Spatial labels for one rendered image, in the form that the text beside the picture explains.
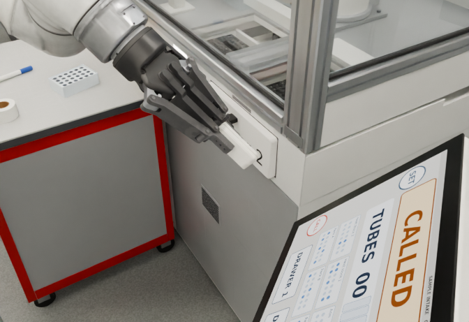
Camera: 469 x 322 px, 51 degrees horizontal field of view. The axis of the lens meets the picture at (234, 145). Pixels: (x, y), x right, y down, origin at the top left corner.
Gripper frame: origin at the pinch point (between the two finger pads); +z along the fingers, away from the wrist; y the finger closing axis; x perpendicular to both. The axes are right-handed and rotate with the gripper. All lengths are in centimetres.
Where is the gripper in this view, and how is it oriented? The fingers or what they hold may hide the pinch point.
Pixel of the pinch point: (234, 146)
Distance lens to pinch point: 70.6
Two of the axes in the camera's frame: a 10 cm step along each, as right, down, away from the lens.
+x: -6.0, 4.6, 6.6
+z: 7.1, 6.9, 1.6
